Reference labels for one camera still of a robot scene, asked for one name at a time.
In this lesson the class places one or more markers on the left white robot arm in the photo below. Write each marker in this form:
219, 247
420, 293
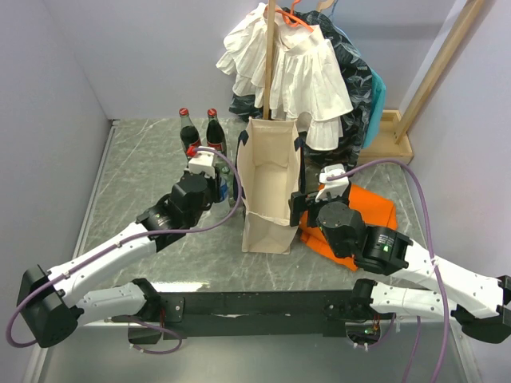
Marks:
54, 302

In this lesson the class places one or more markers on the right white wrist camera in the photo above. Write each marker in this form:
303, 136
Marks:
334, 181

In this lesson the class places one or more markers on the white pleated garment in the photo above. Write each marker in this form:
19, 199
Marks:
306, 81

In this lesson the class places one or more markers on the beige canvas tote bag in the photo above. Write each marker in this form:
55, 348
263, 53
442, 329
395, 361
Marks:
270, 165

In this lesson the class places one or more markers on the wooden clothes rack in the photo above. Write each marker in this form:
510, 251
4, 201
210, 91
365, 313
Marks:
392, 140

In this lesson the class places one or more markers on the orange clothes hanger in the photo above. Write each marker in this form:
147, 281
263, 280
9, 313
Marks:
291, 19

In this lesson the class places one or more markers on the teal blue garment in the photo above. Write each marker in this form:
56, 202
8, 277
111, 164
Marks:
377, 106

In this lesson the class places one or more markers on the wooden clothes hanger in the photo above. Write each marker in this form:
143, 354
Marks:
324, 5

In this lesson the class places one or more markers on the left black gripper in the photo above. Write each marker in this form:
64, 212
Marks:
215, 184

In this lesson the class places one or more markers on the dark shark print garment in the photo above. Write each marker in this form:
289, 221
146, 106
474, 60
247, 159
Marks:
358, 79

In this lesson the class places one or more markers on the blue-cap plastic bottle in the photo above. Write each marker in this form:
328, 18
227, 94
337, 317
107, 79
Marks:
223, 193

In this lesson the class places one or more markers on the clear chang bottle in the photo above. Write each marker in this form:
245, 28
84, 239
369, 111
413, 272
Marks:
232, 189
226, 172

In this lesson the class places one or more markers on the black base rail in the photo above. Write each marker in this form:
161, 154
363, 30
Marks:
215, 314

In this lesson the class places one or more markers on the folded orange cloth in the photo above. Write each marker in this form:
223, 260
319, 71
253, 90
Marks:
374, 209

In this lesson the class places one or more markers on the coca-cola glass bottle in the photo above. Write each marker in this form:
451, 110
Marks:
215, 135
189, 134

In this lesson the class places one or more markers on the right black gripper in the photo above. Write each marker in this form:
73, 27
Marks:
299, 201

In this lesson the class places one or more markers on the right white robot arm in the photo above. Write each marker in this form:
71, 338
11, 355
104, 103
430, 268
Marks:
441, 289

